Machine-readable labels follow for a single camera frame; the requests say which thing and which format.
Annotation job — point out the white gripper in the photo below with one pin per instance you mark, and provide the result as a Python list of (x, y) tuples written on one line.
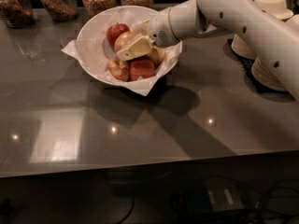
[(159, 29)]

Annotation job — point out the large apple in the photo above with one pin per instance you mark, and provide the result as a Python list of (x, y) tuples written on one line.
[(123, 40)]

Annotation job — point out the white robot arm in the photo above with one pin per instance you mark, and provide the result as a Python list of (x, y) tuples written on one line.
[(275, 42)]

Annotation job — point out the yellow-red right apple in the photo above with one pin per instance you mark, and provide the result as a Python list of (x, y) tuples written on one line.
[(156, 55)]

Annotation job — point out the white bowl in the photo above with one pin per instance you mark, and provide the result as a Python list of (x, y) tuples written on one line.
[(93, 47)]

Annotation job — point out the dark red apple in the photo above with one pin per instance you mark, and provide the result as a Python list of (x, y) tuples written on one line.
[(114, 31)]

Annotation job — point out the front right red apple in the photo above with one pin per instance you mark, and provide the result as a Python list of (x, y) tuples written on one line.
[(141, 68)]

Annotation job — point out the front left red apple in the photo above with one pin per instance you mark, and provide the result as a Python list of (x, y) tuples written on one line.
[(118, 69)]

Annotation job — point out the white paper liner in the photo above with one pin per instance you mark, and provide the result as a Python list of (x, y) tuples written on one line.
[(90, 52)]

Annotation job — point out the labelled glass granola jar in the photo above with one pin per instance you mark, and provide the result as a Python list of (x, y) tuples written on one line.
[(61, 10)]

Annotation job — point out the black tray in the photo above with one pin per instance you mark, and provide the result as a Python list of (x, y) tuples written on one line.
[(257, 87)]

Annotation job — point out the front stack of paper bowls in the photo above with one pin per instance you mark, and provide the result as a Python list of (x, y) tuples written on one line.
[(262, 73)]

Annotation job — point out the stack of paper bowls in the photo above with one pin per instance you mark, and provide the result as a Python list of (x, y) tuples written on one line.
[(262, 73), (278, 9)]

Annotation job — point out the far left glass jar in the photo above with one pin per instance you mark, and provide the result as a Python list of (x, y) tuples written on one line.
[(16, 13)]

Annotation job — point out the rear stack of paper bowls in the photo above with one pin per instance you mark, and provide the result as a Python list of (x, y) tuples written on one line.
[(278, 9)]

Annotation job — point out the black power adapter box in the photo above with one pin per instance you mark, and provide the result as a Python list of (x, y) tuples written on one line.
[(202, 199)]

